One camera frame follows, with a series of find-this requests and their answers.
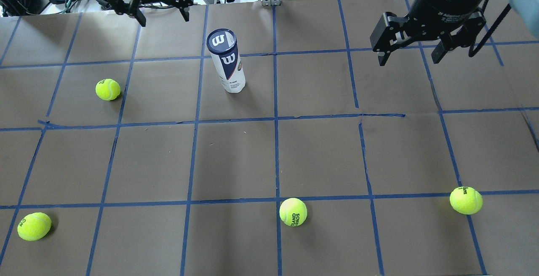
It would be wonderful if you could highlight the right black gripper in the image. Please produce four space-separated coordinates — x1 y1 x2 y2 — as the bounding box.
370 0 487 66

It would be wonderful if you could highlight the Wilson tennis ball can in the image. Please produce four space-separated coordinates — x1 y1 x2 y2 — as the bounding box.
206 28 246 94

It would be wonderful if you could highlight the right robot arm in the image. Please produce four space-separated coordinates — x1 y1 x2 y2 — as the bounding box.
370 0 538 66

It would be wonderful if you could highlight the tennis ball near left gripper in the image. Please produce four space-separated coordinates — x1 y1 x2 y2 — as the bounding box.
96 78 121 101

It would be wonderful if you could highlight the tennis ball Wilson right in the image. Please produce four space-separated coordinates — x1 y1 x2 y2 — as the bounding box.
450 186 483 215

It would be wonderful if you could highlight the tennis ball Roland Garros centre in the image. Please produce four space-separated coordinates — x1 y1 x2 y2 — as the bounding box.
279 198 308 227

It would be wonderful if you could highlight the tennis ball front left corner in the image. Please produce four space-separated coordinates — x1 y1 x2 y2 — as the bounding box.
17 212 52 241

